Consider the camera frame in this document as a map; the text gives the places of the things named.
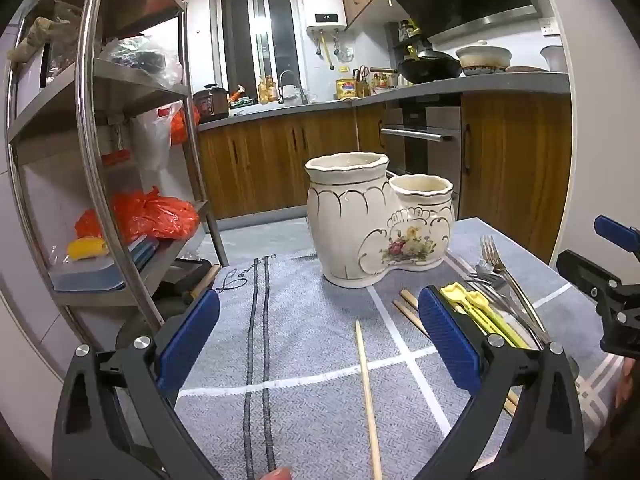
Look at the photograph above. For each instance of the kitchen window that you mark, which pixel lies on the kitchen window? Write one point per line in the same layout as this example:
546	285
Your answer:
260	40

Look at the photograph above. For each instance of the white hanging plastic bag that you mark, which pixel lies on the white hanging plastic bag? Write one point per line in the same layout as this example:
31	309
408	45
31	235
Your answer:
152	140

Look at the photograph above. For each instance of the white bowl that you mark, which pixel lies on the white bowl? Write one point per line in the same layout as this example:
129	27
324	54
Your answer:
552	57

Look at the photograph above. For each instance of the cream floral ceramic utensil holder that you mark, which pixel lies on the cream floral ceramic utensil holder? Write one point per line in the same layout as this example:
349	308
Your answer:
350	220

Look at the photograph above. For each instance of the red lidded plastic box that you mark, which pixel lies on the red lidded plastic box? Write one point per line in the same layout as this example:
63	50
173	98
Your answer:
116	158

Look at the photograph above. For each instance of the chrome sink faucet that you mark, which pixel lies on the chrome sink faucet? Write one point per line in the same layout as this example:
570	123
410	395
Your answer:
290	85

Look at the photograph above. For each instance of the amber oil bottles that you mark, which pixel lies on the amber oil bottles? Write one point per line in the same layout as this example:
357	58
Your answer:
267	91

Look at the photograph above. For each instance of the yellow plastic utensil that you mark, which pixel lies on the yellow plastic utensil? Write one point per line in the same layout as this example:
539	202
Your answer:
492	317
465	305

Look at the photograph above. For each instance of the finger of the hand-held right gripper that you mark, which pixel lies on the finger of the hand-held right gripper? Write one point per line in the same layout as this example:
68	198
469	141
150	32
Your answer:
617	310
617	232

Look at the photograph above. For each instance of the wooden base cabinets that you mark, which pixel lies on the wooden base cabinets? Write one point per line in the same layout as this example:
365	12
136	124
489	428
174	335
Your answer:
260	160

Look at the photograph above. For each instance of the black wall spice rack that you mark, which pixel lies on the black wall spice rack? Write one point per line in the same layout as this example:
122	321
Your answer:
412	35

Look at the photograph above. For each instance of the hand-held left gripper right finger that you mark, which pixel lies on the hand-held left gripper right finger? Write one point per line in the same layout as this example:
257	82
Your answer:
445	340

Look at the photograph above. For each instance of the yellow plastic item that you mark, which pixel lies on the yellow plastic item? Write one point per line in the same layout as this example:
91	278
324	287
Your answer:
87	248

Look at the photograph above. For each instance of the knife block with scissors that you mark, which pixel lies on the knife block with scissors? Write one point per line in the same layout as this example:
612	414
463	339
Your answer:
361	82

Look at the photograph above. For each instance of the brown crumpled packets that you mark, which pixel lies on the brown crumpled packets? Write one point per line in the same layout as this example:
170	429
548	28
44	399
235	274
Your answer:
47	30

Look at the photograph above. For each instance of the stainless steel shelf rack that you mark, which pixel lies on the stainless steel shelf rack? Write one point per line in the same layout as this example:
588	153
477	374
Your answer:
95	110

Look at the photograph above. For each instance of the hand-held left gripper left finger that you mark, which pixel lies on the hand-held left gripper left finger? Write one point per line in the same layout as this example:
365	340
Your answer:
192	340

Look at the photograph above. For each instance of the grey striped tablecloth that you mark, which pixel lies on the grey striped tablecloth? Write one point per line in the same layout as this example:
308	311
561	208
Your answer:
300	340

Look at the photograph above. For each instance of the orange plastic bag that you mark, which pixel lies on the orange plastic bag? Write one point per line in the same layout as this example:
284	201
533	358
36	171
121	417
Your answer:
150	215

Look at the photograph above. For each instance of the person's right hand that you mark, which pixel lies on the person's right hand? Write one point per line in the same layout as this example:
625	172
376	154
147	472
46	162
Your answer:
626	385

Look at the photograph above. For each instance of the silver metal fork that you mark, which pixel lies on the silver metal fork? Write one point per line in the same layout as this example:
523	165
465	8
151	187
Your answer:
487	280
500	305

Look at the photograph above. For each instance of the built-in steel oven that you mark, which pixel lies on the built-in steel oven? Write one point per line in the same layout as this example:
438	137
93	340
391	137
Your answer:
420	145

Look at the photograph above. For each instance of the small orange hanging bag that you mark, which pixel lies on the small orange hanging bag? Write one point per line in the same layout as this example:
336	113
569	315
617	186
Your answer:
181	125

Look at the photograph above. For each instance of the brown clay plate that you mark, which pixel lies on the brown clay plate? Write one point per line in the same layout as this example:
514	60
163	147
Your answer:
525	68

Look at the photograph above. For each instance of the clear bag with dark contents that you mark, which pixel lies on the clear bag with dark contents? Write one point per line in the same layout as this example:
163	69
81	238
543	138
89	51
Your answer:
142	57

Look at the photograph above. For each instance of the gold metal fork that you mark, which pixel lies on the gold metal fork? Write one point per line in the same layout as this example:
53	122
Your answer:
505	272

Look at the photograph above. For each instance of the stacked plastic cutting boards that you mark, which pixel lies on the stacked plastic cutting boards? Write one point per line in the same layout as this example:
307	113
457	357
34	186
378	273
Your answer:
100	272

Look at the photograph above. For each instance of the black wok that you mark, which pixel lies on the black wok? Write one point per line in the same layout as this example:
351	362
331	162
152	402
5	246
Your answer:
430	67

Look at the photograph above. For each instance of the dark red rice cooker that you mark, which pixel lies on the dark red rice cooker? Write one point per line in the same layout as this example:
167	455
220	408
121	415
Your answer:
211	102

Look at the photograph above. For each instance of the person's left hand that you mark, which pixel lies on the person's left hand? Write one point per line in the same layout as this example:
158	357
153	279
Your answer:
278	475

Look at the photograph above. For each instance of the white wall outlet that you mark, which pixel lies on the white wall outlet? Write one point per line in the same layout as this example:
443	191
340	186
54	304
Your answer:
549	27

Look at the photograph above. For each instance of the white water heater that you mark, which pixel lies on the white water heater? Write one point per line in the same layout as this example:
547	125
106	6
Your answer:
324	2

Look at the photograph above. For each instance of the grey kitchen countertop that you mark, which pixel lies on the grey kitchen countertop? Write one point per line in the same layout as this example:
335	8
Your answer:
500	85

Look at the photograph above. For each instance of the yellow tin can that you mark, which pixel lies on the yellow tin can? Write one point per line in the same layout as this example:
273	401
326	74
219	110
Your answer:
348	89

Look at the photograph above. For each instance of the white ceramic cooking pot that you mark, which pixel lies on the white ceramic cooking pot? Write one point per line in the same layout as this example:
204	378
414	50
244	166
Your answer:
482	57

